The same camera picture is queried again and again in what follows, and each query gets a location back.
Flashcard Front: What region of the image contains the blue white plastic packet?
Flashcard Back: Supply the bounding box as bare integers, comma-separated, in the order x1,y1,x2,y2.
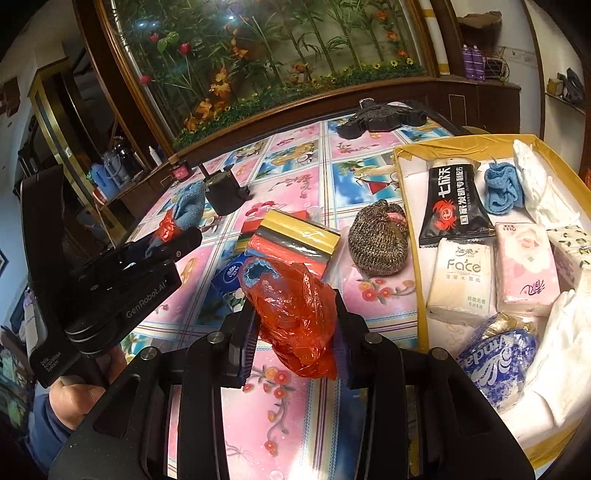
456,313,540,412

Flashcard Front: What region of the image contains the large white cloth bag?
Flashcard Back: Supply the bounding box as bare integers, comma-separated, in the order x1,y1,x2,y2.
519,288,591,428

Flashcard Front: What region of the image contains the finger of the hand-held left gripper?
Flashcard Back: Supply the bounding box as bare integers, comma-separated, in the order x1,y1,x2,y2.
134,227,204,271

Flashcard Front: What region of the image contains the white tissue pack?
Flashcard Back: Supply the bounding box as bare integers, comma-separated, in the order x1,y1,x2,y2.
426,237,496,326

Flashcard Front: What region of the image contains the blue terry cloth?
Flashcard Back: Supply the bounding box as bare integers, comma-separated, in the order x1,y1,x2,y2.
482,159,525,217
171,180,206,232

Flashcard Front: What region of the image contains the pack of coloured felt sheets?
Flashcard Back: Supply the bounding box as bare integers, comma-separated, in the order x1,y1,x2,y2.
235,210,310,254

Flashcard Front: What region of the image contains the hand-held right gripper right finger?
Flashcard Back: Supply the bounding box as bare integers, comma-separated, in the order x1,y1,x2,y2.
330,291,536,480

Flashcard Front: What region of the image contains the dark kettle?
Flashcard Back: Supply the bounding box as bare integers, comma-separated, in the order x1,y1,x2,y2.
104,136,144,181

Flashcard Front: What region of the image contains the blue tissue pack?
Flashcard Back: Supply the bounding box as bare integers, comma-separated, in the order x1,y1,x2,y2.
211,261,250,315

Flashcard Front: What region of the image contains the brown woven basket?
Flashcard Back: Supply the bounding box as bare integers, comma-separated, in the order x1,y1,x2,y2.
457,11,504,44

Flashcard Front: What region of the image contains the black snack packet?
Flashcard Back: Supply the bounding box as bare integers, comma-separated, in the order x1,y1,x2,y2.
418,157,497,247

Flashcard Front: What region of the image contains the yellow-taped cardboard box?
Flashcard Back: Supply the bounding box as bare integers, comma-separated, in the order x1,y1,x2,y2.
392,134,591,467

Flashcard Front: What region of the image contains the blue water jug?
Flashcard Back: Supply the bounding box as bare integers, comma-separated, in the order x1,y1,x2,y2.
90,162,112,201

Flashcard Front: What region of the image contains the gold-trimmed wooden cabinet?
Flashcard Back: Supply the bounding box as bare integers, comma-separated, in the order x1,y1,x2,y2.
28,60,139,217

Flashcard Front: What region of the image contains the pink tissue pack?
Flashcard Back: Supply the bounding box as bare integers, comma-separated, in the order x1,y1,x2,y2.
494,222,561,317

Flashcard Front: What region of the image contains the black cup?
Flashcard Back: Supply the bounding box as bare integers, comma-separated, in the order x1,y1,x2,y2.
203,168,252,217

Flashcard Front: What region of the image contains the black cross-shaped holder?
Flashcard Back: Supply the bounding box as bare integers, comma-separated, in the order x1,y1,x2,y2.
336,98,428,139

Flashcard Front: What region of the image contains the person's left hand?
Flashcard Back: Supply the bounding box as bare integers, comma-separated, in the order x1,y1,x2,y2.
48,382,108,433

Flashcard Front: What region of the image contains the striped sponge pack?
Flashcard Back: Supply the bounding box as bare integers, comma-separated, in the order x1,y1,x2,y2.
245,210,342,280

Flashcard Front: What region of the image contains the artificial flower display case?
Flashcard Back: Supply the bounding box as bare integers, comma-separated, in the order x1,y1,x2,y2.
95,0,439,151

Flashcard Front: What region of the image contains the green floral tissue pack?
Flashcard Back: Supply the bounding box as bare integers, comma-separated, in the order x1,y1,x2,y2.
549,224,591,296

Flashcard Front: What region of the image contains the person's left forearm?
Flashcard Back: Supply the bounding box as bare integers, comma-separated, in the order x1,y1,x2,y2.
30,392,70,462

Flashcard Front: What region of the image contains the small white cloth pouch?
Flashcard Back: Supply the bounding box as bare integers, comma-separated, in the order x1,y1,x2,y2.
512,138,581,229

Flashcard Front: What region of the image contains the brown knitted pouch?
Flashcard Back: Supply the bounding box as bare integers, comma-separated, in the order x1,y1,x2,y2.
347,199,409,278

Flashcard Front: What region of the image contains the small red plastic bag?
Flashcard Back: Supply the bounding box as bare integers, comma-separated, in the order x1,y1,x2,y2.
157,212,179,245

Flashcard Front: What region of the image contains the wire basket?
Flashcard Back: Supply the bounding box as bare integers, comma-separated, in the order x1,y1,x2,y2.
485,55,511,84

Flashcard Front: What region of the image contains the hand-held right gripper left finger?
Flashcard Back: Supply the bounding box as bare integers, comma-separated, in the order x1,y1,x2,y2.
48,307,259,480

